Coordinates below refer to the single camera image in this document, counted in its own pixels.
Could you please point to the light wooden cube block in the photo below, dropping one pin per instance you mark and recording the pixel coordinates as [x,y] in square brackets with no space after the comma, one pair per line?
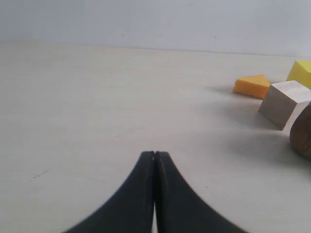
[284,102]

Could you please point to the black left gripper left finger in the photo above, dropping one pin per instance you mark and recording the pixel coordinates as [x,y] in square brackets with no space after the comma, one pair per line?
[130,209]

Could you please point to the orange cheese wedge toy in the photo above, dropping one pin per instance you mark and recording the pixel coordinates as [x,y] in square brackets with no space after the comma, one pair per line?
[254,86]

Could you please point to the yellow cube block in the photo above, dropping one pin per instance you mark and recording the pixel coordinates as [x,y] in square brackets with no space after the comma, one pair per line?
[301,72]

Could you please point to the brown wooden cup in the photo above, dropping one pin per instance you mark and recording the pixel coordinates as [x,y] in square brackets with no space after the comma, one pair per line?
[300,133]

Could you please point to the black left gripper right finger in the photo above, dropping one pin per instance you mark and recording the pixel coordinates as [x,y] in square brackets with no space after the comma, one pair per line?
[178,208]

